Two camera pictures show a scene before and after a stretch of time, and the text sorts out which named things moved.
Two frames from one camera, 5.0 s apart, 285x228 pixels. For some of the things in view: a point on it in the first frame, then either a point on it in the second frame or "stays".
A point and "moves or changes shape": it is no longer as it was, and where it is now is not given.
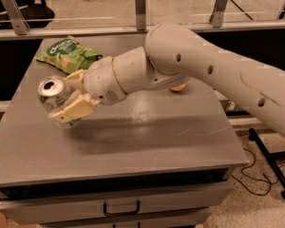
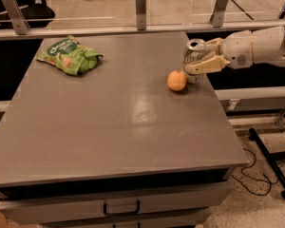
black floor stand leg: [270, 159] stays
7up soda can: [52, 91] moves or changes shape
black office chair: [37, 14] stays
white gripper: [100, 80] → [237, 48]
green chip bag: [68, 55] stays
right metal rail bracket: [217, 16] stays
